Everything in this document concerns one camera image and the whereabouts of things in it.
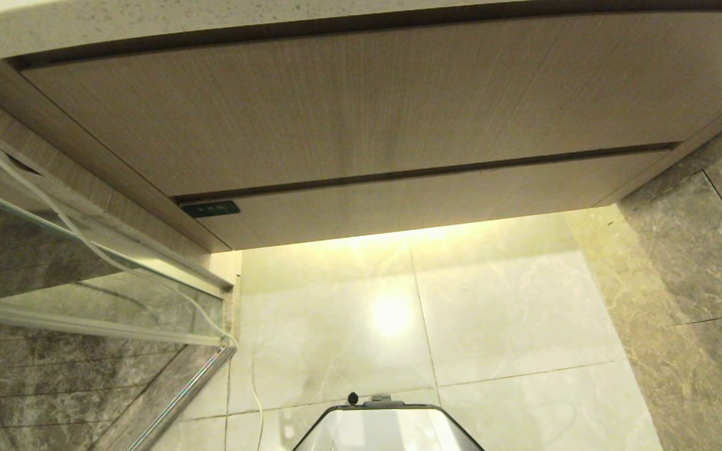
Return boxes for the narrow wooden drawer front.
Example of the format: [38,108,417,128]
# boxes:
[176,148,676,251]

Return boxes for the large wooden drawer front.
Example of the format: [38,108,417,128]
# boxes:
[21,11,722,197]

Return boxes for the small dark control panel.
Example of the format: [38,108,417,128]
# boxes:
[180,200,241,219]

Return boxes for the wooden vanity cabinet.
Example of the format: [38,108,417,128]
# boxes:
[0,11,722,254]

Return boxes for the glass shower door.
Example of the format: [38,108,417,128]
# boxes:
[0,110,238,451]

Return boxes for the speckled stone countertop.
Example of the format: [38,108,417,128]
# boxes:
[0,0,722,67]

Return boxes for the white cable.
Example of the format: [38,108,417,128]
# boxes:
[0,119,264,451]

